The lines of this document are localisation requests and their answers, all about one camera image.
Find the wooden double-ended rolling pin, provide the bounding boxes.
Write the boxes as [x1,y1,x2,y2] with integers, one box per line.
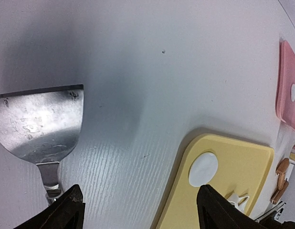
[270,158,289,205]

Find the metal scraper with wooden handle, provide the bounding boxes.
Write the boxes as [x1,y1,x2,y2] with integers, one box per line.
[0,84,84,205]

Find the white dough lump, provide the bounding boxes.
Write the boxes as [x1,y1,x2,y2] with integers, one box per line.
[226,192,250,213]

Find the yellow plastic tray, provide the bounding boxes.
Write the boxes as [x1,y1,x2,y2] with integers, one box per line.
[155,134,274,229]

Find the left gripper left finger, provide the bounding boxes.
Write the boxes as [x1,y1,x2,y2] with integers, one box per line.
[15,184,85,229]

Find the freshly cut round wrapper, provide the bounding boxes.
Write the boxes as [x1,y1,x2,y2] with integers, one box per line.
[188,152,218,187]

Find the pink plastic tray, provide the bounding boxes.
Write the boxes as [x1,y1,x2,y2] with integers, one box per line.
[275,41,295,131]

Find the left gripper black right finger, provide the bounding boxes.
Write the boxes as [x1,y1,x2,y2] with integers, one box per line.
[196,185,264,229]

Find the round dumpling wrapper left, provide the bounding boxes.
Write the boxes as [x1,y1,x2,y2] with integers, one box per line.
[290,83,295,102]

